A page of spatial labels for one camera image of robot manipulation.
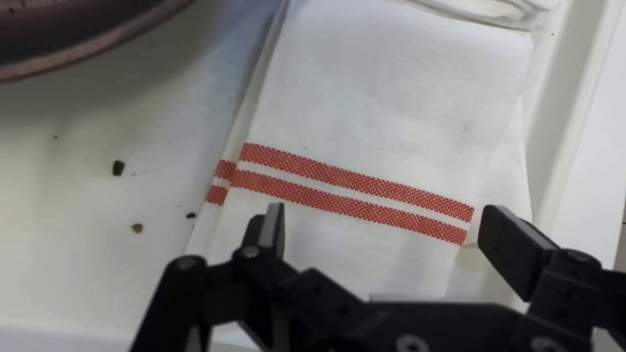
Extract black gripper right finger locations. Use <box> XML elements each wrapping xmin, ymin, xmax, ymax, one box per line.
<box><xmin>477</xmin><ymin>203</ymin><xmax>626</xmax><ymax>352</ymax></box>

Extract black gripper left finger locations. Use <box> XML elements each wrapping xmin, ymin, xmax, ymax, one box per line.
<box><xmin>127</xmin><ymin>201</ymin><xmax>367</xmax><ymax>352</ymax></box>

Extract white napkin red stripes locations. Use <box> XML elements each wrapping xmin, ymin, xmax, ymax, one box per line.
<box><xmin>184</xmin><ymin>0</ymin><xmax>536</xmax><ymax>311</ymax></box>

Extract black frying pan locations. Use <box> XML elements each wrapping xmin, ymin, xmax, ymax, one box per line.
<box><xmin>0</xmin><ymin>0</ymin><xmax>197</xmax><ymax>84</ymax></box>

